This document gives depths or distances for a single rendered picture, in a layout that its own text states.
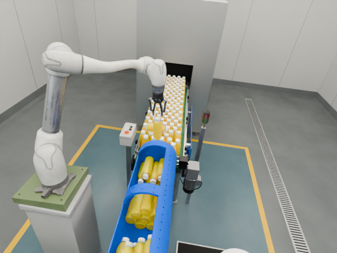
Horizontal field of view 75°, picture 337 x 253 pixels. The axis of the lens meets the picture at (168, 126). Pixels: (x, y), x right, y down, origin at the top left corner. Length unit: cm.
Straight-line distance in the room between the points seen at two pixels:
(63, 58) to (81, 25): 498
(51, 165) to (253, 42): 503
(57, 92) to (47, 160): 40
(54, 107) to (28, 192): 54
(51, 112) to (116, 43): 459
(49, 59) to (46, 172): 63
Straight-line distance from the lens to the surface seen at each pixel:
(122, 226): 138
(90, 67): 128
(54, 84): 145
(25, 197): 162
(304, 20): 589
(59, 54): 126
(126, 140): 186
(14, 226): 288
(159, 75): 142
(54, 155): 144
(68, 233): 173
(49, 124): 155
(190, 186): 210
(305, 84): 641
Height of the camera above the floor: 221
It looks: 34 degrees down
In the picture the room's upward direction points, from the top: 6 degrees clockwise
